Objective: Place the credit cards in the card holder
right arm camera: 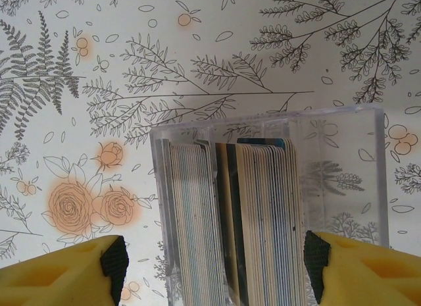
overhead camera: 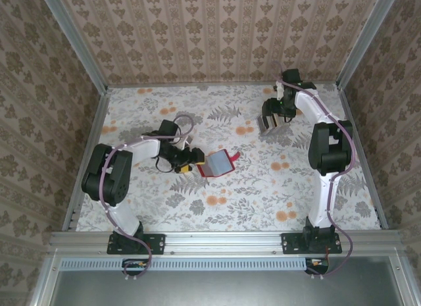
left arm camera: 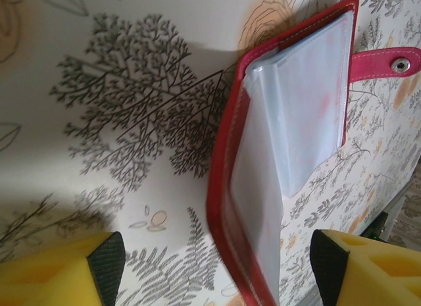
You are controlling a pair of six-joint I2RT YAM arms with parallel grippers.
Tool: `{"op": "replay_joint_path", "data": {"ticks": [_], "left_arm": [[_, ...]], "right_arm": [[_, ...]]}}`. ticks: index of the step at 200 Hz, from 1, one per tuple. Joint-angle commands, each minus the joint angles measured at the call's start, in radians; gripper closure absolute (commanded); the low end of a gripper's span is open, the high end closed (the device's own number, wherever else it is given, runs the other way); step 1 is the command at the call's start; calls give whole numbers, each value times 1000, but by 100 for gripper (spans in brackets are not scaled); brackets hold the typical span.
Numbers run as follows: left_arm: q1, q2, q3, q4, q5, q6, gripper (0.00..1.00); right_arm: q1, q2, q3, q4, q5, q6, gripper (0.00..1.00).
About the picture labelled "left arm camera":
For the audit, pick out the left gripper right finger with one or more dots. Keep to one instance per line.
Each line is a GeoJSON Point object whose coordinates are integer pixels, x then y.
{"type": "Point", "coordinates": [378, 276]}

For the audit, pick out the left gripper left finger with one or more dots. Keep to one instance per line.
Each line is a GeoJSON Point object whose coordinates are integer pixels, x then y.
{"type": "Point", "coordinates": [49, 276]}

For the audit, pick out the red leather card holder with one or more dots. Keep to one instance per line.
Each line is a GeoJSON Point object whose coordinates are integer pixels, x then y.
{"type": "Point", "coordinates": [289, 121]}

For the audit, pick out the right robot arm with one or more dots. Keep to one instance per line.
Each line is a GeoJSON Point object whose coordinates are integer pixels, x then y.
{"type": "Point", "coordinates": [378, 225]}

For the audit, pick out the floral table cover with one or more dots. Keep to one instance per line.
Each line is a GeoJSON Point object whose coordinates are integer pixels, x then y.
{"type": "Point", "coordinates": [98, 56]}

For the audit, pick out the aluminium side rail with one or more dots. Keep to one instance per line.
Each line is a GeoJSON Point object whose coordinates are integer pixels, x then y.
{"type": "Point", "coordinates": [399, 205]}

